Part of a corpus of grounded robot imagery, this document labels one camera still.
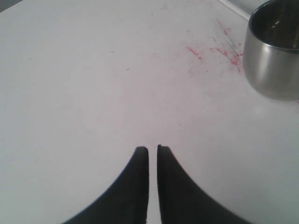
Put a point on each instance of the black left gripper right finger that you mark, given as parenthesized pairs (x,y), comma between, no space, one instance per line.
(181,200)

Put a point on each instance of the stainless steel bowl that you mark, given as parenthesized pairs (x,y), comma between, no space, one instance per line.
(271,50)

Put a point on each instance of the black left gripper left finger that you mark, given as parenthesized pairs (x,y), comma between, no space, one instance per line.
(126,200)

